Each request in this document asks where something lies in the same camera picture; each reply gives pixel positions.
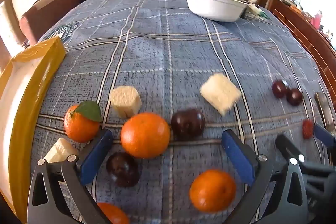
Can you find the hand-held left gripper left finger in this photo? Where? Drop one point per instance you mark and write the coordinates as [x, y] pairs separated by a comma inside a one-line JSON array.
[[95, 158]]

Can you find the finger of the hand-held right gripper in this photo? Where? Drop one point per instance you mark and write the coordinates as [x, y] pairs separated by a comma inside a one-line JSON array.
[[323, 134], [286, 145]]

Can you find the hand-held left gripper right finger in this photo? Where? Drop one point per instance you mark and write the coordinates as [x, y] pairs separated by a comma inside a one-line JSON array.
[[237, 158]]

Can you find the red berry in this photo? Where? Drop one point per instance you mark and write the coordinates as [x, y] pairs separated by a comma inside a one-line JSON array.
[[308, 129]]

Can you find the white foam block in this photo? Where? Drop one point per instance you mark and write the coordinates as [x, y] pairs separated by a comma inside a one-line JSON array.
[[125, 101], [220, 92], [59, 151]]

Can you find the orange with green leaf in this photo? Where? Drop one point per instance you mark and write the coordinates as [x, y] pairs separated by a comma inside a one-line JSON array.
[[81, 124]]

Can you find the small dark plum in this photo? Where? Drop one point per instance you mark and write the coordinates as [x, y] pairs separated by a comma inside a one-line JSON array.
[[294, 96], [279, 88]]

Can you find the large orange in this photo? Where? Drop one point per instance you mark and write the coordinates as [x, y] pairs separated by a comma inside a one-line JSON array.
[[145, 134]]

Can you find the yellow cardboard box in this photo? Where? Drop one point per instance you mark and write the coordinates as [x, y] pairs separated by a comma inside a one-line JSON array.
[[44, 66]]

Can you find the wooden cabinet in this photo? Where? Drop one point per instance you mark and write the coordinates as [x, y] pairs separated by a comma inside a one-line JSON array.
[[307, 35]]

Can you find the blue plaid blanket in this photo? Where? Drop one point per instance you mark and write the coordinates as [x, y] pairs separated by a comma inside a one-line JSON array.
[[170, 56]]

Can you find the white and green tube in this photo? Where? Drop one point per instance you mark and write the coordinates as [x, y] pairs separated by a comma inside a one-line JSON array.
[[258, 11]]

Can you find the brown chair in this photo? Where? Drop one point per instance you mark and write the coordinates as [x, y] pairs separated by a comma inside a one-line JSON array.
[[52, 11]]

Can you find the white bowl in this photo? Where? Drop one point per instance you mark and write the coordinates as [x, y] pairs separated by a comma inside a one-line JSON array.
[[216, 6]]

